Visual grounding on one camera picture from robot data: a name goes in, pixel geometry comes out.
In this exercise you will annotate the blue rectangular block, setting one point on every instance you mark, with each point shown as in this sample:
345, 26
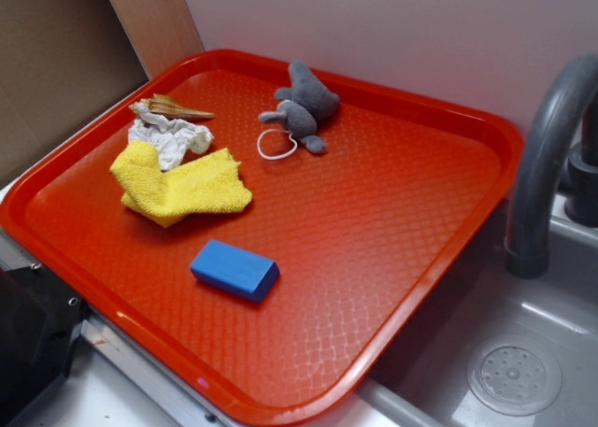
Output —
234, 270

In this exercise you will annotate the grey plastic sink basin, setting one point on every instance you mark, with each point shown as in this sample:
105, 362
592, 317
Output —
489, 349

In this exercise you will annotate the grey plush elephant toy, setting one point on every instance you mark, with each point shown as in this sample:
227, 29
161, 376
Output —
302, 107

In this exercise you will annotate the brown cardboard panel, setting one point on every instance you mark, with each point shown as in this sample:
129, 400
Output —
64, 62

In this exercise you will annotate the grey toy sink faucet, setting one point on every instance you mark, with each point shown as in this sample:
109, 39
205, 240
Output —
563, 136

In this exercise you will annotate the brown spiral seashell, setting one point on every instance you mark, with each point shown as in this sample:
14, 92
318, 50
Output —
166, 106

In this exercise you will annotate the yellow cloth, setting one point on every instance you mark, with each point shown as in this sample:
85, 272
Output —
208, 185

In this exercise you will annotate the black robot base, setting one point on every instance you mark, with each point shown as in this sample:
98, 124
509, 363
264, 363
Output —
41, 320

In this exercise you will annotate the white crumpled cloth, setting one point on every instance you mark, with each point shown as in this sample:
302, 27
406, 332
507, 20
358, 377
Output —
171, 138

